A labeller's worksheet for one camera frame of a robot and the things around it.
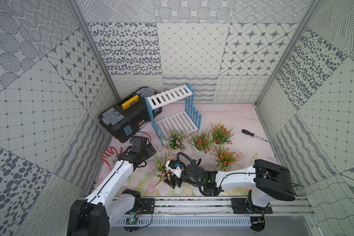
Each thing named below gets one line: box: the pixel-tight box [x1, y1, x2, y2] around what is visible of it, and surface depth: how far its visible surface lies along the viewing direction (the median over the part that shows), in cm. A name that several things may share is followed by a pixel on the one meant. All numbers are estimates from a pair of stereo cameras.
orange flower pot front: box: [208, 147, 246, 172], surface depth 80 cm
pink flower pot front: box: [154, 155, 176, 186], surface depth 66 cm
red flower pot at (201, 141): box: [186, 128, 215, 154], surface depth 87 cm
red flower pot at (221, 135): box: [209, 121, 239, 147], surface depth 89 cm
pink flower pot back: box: [159, 130, 189, 152], surface depth 85 cm
